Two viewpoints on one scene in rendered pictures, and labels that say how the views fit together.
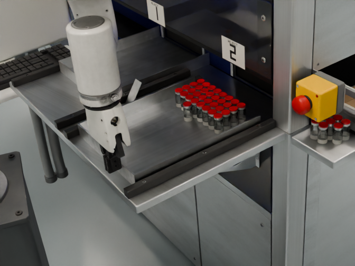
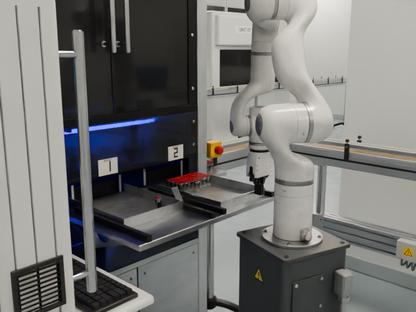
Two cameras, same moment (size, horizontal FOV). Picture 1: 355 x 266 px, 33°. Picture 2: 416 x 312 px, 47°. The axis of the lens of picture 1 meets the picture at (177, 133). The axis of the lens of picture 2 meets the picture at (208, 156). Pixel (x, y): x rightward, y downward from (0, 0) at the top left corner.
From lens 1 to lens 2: 246 cm
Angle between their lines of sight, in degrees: 96
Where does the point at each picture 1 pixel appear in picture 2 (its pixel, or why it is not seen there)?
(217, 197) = (160, 273)
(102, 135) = (268, 165)
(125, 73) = (133, 208)
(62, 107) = (185, 220)
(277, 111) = (201, 168)
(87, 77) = not seen: hidden behind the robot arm
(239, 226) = (177, 275)
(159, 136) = (216, 194)
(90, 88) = not seen: hidden behind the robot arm
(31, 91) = (158, 234)
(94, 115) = (267, 156)
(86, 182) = not seen: outside the picture
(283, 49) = (203, 132)
